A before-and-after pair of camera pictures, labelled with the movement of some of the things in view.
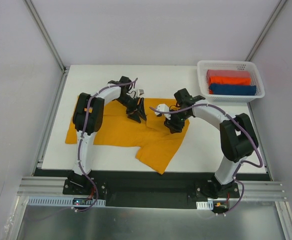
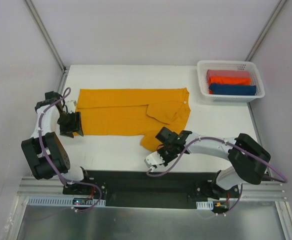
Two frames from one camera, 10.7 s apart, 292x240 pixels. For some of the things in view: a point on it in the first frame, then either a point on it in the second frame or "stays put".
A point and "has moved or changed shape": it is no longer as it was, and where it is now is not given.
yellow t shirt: (156, 146) has moved or changed shape
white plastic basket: (204, 65) stays put
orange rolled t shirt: (229, 80) stays put
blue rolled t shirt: (222, 89) stays put
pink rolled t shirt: (226, 73) stays put
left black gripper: (133, 110) → (73, 123)
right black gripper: (174, 122) → (164, 153)
